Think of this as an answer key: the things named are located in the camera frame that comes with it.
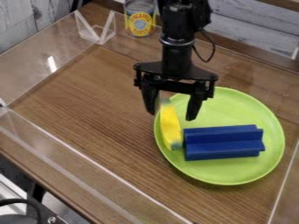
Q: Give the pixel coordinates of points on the yellow labelled tin can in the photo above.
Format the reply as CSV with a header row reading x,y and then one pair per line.
x,y
140,17

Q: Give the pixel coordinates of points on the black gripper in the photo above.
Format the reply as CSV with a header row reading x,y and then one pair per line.
x,y
195,82

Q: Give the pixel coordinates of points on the blue plastic block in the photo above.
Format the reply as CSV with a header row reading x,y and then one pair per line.
x,y
223,142

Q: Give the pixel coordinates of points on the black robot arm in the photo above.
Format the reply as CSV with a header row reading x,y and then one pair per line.
x,y
184,17

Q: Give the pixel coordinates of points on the green plate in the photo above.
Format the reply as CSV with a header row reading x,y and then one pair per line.
x,y
231,108

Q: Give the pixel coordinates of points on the black metal table bracket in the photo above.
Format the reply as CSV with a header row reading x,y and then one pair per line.
x,y
48,216

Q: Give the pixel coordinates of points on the clear acrylic corner bracket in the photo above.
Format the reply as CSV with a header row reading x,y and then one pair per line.
x,y
94,33

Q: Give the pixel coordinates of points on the yellow toy banana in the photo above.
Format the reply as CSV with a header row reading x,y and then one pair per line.
x,y
169,126

